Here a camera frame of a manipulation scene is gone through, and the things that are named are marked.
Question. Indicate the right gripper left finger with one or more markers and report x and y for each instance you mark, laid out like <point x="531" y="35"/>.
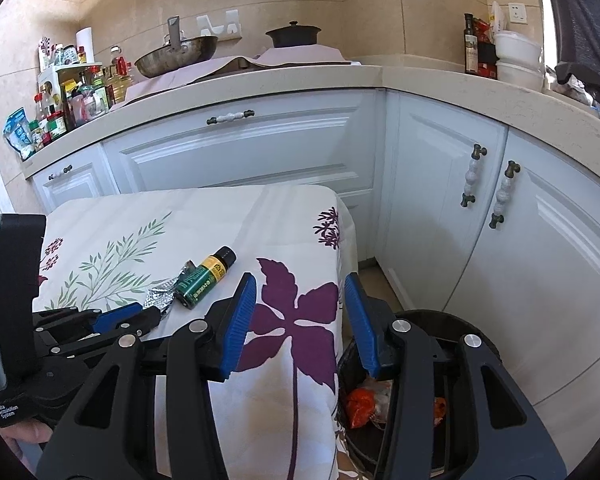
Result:
<point x="108" y="430"/>

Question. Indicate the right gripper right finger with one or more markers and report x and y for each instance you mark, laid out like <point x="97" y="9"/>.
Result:
<point x="513" y="443"/>

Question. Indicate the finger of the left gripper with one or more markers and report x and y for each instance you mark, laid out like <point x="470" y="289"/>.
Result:
<point x="46" y="344"/>
<point x="72" y="321"/>

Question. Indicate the silver foil blister pack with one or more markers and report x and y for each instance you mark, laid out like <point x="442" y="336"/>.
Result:
<point x="161" y="296"/>

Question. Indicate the green yellow tube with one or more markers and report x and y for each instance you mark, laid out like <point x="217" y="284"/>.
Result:
<point x="192" y="289"/>

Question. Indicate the red plastic bag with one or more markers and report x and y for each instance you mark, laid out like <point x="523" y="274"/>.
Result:
<point x="360" y="407"/>

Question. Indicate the orange plastic bag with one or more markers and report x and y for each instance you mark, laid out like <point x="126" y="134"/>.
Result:
<point x="440" y="409"/>

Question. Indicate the clear plastic bag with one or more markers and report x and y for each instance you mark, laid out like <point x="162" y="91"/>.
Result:
<point x="382" y="397"/>

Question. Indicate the black trash bin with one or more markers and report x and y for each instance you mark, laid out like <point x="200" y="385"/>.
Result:
<point x="408" y="445"/>

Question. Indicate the person's left hand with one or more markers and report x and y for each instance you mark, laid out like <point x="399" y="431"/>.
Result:
<point x="29" y="431"/>

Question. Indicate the floral tablecloth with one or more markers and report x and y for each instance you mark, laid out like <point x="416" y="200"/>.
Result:
<point x="275" y="415"/>

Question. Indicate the blue snack bag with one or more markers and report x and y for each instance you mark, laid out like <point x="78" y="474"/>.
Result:
<point x="16" y="132"/>

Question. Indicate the white spice rack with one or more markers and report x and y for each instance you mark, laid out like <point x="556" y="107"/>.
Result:
<point x="78" y="91"/>

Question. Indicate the cooking oil bottle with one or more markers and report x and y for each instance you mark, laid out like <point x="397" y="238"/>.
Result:
<point x="120" y="78"/>

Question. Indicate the steel wok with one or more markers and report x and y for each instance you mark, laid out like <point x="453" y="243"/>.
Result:
<point x="176" y="53"/>

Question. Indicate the paper towel roll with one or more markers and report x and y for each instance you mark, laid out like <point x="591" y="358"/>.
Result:
<point x="84" y="40"/>

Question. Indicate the pink stove cover cloth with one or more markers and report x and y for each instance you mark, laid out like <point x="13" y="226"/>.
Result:
<point x="313" y="55"/>

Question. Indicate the black casserole pot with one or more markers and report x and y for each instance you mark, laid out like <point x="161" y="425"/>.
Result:
<point x="294" y="35"/>

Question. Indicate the white stacked bowls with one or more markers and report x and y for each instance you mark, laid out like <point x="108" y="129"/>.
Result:
<point x="519" y="60"/>

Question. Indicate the dark sauce bottle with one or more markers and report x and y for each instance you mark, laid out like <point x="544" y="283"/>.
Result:
<point x="471" y="45"/>

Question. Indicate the small drawer handle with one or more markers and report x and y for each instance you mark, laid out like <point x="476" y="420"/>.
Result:
<point x="61" y="173"/>

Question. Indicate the left cabinet door handle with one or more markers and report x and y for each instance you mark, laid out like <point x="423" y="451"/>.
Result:
<point x="472" y="175"/>

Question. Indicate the cabinet door handle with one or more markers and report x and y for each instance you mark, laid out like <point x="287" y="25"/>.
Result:
<point x="503" y="194"/>
<point x="472" y="175"/>

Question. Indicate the right cabinet door handle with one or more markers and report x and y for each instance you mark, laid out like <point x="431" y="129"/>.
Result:
<point x="503" y="194"/>

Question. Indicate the white wall hook rack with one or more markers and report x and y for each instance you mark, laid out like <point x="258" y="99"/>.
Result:
<point x="226" y="29"/>

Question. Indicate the wall power socket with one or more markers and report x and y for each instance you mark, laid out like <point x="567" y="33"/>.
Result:
<point x="517" y="13"/>

